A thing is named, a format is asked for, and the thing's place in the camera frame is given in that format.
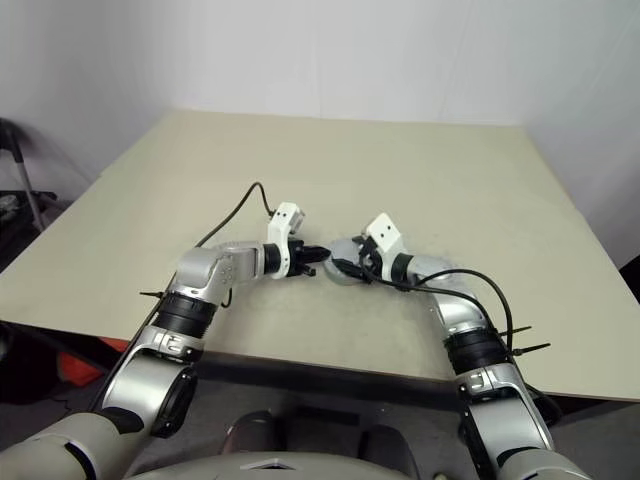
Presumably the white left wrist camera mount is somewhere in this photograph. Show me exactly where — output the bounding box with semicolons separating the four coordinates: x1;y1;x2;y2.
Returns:
266;201;307;280

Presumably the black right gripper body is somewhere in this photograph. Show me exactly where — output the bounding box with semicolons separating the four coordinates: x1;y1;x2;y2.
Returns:
356;237;389;283

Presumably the orange object under table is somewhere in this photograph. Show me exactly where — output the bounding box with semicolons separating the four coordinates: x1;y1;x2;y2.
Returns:
54;337;131;389

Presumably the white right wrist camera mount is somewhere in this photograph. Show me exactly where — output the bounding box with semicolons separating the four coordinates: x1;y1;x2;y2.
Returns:
363;213;404;281

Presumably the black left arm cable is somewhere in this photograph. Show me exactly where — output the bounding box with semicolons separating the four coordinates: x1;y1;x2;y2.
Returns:
149;182;278;309

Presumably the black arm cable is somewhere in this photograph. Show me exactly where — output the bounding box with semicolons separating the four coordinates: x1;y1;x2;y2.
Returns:
369;268;519;361
149;182;278;309

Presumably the grey robot torso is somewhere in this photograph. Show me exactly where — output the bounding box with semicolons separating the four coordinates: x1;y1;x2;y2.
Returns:
124;449;451;480

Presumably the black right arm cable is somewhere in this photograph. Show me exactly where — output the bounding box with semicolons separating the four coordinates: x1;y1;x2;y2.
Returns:
369;268;519;361

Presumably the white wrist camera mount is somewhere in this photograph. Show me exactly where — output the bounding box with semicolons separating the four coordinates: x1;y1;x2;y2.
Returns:
363;213;404;281
266;201;307;280

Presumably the black table frame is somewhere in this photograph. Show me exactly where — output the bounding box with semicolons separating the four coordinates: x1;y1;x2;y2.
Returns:
192;349;469;419

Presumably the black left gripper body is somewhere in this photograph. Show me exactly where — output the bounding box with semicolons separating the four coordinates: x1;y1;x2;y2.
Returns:
287;239;316;280

